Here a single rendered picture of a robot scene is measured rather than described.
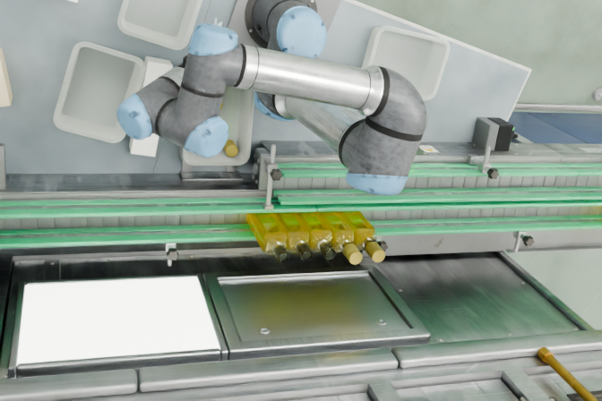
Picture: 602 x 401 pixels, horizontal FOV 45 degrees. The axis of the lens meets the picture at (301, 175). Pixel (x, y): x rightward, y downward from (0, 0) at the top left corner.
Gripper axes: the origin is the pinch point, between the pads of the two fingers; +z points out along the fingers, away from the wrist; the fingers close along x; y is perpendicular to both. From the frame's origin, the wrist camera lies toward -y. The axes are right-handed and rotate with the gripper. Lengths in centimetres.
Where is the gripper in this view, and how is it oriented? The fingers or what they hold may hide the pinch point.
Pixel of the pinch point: (250, 44)
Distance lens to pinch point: 153.4
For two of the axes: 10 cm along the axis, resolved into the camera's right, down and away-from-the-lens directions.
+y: 2.2, -6.0, -7.6
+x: -7.9, -5.7, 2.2
